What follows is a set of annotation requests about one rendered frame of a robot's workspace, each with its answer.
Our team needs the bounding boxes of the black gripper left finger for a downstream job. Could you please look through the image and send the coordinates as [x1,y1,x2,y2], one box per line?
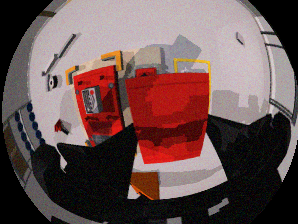
[56,123,138,198]

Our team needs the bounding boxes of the red plastic shell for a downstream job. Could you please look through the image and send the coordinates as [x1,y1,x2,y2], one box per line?
[125,72,210,164]

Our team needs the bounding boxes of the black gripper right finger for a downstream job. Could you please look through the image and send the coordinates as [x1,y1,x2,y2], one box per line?
[205,113,271,180]

